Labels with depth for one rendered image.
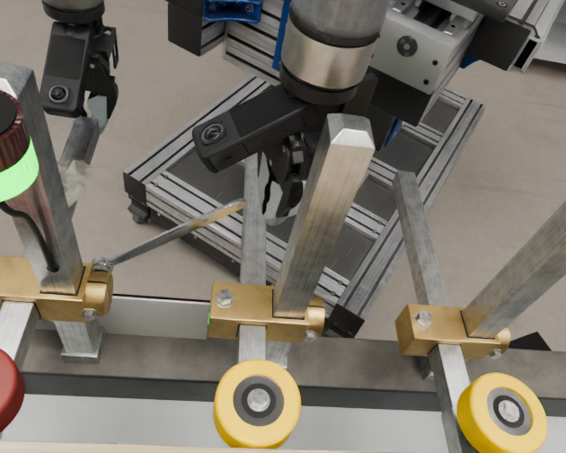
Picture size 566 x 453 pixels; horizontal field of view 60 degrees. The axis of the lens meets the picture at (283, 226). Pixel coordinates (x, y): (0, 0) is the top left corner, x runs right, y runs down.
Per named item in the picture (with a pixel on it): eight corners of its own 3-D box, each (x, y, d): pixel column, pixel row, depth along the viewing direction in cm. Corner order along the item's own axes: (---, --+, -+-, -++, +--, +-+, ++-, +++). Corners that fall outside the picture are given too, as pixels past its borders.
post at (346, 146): (252, 359, 74) (329, 104, 37) (274, 361, 75) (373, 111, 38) (252, 383, 72) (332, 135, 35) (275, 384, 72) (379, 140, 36)
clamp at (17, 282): (-5, 278, 57) (-18, 253, 53) (115, 287, 59) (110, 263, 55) (-23, 321, 53) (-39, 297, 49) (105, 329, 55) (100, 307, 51)
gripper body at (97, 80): (121, 64, 72) (113, -17, 63) (110, 101, 67) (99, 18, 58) (67, 57, 71) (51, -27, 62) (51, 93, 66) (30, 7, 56)
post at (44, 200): (80, 349, 70) (-23, 50, 33) (105, 350, 71) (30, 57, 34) (74, 372, 68) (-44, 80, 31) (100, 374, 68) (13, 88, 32)
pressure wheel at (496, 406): (413, 443, 56) (459, 409, 47) (446, 393, 60) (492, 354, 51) (474, 496, 53) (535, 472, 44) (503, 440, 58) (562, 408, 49)
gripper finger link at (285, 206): (293, 226, 52) (311, 167, 46) (280, 228, 52) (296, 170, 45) (278, 193, 55) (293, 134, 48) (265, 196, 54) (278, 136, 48)
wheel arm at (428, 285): (388, 185, 83) (397, 167, 80) (407, 188, 83) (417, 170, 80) (446, 462, 56) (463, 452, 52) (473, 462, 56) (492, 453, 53)
